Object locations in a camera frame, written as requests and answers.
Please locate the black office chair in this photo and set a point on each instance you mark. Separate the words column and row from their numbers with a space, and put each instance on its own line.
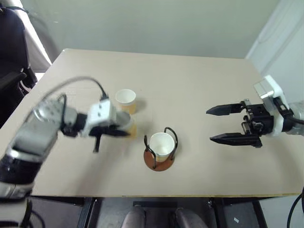
column 12, row 59

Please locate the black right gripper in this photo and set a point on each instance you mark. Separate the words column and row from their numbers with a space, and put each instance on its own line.
column 260, row 118

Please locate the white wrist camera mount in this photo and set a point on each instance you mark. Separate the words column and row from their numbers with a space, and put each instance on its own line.
column 101, row 114
column 273, row 91

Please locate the dark rounded shape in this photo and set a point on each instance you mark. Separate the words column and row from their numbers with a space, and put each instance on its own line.
column 190, row 219
column 134, row 219

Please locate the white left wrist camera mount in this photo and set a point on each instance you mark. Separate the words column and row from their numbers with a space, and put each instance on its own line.
column 101, row 114

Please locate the white and orange paper cup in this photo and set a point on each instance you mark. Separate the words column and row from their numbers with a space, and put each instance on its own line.
column 161, row 145
column 126, row 98
column 133, row 129

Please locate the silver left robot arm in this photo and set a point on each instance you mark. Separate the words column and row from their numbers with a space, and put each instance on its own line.
column 31, row 140

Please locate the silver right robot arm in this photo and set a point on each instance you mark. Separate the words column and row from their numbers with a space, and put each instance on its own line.
column 297, row 118

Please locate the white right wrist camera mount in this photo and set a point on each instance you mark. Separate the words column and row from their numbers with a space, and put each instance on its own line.
column 273, row 91

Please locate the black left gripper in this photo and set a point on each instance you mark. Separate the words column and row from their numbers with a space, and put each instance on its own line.
column 101, row 131

